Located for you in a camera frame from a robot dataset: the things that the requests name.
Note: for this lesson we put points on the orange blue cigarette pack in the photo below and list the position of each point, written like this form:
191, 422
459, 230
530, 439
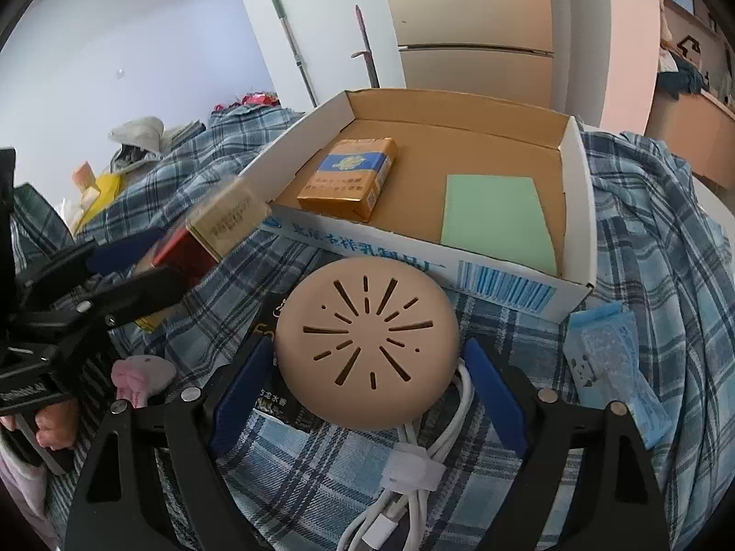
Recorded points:
344, 183

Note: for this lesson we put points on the white plastic bag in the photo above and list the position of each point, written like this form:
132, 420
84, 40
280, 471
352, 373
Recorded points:
140, 132

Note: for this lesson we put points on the beige round vented device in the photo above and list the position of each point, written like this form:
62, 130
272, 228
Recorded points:
367, 344

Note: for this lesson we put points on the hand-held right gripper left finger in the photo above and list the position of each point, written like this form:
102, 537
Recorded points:
241, 390

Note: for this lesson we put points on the red plastic bags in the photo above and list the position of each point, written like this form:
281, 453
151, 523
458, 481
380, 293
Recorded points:
252, 100

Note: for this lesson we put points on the red gold cigarette pack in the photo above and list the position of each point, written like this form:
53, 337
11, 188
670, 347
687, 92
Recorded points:
224, 215

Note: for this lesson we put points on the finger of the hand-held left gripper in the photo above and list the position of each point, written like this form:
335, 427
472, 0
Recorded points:
123, 249
143, 292

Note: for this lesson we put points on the black packet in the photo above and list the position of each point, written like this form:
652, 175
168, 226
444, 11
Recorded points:
281, 402

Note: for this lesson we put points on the gold refrigerator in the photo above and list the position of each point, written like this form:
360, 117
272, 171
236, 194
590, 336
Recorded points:
471, 11

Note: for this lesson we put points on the green notepad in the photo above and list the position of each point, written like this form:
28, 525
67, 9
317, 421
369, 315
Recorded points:
494, 224

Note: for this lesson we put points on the person's left forearm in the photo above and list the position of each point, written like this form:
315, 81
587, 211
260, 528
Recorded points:
20, 488

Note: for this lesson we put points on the blue clothes heap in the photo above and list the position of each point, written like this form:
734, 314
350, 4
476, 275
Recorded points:
683, 77

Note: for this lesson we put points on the blue tissue packet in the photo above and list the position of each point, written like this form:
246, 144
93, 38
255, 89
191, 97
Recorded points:
608, 356

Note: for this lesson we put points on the pink plush toy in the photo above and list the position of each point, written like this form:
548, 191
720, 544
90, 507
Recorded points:
140, 376

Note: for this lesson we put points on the blue plaid cloth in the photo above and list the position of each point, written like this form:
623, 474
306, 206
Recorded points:
631, 241

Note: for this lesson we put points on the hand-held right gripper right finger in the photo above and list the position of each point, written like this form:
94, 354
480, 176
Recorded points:
496, 396

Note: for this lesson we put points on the black faucet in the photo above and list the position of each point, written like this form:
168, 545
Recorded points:
689, 44

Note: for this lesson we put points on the beige vanity cabinet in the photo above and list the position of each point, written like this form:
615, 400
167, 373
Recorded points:
689, 126

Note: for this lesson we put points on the person's left hand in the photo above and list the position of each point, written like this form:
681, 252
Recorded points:
57, 427

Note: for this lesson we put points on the yellow bag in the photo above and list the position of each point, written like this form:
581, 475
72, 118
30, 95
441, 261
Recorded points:
103, 189

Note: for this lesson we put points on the cardboard box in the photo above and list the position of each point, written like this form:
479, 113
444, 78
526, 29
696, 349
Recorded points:
413, 143

